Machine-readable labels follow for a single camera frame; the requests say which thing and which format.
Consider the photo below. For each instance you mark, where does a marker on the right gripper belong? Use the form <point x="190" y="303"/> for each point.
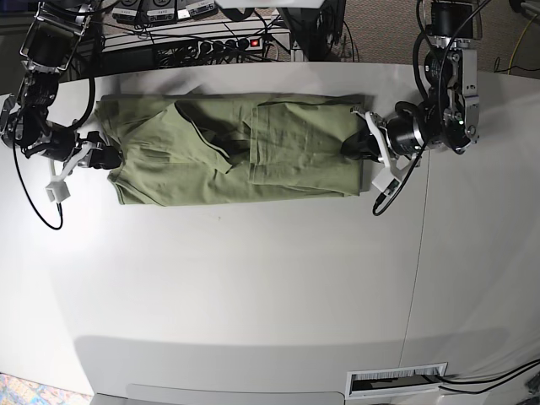
<point x="104" y="155"/>

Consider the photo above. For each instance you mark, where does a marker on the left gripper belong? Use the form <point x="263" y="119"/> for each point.
<point x="361" y="146"/>

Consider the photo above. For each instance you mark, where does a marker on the green T-shirt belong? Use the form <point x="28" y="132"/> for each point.
<point x="200" y="149"/>

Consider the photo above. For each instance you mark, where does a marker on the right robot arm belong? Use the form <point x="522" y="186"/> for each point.
<point x="50" y="48"/>

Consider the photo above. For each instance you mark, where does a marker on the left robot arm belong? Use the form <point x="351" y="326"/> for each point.
<point x="446" y="76"/>

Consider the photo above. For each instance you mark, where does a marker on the black power strip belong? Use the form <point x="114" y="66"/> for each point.
<point x="195" y="50"/>

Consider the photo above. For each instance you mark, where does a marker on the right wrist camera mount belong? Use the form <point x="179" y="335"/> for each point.
<point x="57" y="189"/>

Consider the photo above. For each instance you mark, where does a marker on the table cable grommet box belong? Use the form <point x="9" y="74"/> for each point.
<point x="403" y="381"/>

